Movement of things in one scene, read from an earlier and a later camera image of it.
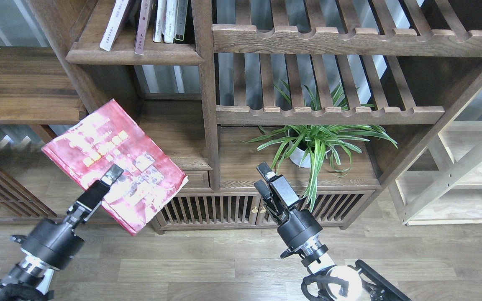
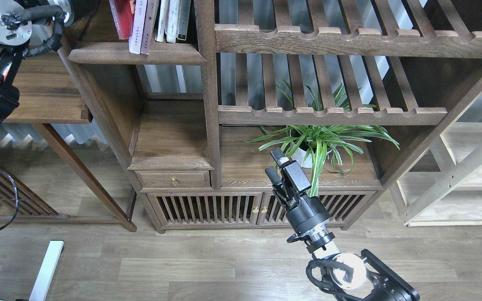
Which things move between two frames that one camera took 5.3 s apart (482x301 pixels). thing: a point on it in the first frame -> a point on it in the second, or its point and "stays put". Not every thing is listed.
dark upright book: x=180 y=21 stays put
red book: x=86 y=150 -> x=123 y=13
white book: x=116 y=14 -> x=134 y=42
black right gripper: x=300 y=229 -> x=306 y=216
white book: x=161 y=11 stays put
